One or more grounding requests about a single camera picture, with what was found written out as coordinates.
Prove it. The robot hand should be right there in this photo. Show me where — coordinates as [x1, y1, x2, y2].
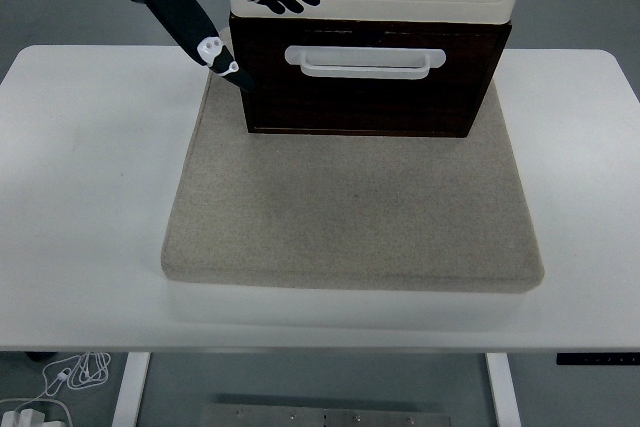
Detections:
[74, 0, 330, 94]

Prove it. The white drawer handle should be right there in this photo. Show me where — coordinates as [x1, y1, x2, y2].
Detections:
[283, 44, 447, 81]

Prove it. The dark brown wooden drawer housing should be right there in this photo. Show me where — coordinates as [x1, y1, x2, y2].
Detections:
[228, 13, 513, 139]

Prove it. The beige fabric mat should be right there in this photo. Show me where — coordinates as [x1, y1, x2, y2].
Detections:
[160, 29, 546, 293]

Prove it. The white table leg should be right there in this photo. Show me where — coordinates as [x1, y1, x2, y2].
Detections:
[484, 352, 522, 427]
[110, 351, 151, 427]

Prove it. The grey metal plate with screws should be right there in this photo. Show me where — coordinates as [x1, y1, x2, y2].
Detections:
[205, 402, 452, 427]

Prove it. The white power adapter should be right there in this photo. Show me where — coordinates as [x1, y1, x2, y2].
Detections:
[0, 407, 49, 427]

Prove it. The black table control panel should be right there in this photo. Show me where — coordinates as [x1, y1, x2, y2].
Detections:
[556, 352, 640, 367]

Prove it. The white cable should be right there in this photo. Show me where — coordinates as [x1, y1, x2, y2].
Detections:
[0, 350, 112, 427]

